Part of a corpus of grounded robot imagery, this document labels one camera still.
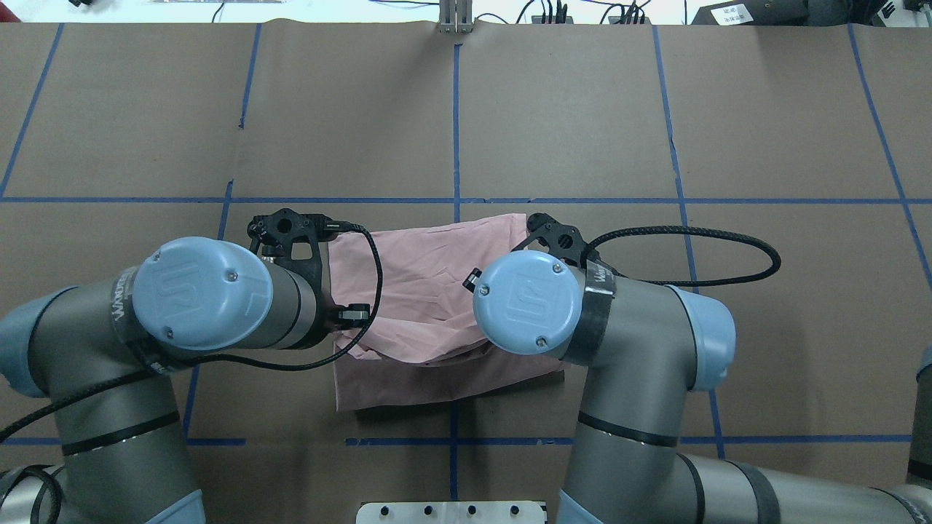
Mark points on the brown paper table cover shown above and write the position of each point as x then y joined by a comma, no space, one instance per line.
118,138

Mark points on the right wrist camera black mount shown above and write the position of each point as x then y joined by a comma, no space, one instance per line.
562,241

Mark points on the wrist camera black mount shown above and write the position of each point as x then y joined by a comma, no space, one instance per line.
562,241
292,241

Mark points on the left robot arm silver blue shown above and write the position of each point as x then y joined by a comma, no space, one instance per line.
104,355

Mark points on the upper orange black connector box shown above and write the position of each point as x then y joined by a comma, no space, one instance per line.
552,13

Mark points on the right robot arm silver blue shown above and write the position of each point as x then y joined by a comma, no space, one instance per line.
645,348

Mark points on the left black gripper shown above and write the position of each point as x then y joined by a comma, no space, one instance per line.
325,306

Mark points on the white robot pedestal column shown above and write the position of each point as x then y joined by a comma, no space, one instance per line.
509,511

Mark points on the lower orange black connector box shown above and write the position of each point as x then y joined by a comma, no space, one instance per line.
625,14

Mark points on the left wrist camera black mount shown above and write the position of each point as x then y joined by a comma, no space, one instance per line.
292,241

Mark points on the orange black connector box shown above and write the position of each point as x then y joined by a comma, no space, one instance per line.
552,13
625,14

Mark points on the black box with label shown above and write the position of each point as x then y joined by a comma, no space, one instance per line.
774,13

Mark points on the aluminium frame post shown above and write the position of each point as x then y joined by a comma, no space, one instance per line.
455,16

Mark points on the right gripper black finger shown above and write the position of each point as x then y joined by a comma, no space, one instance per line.
471,283

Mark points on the pink snoopy t-shirt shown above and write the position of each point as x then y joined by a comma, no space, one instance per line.
425,345

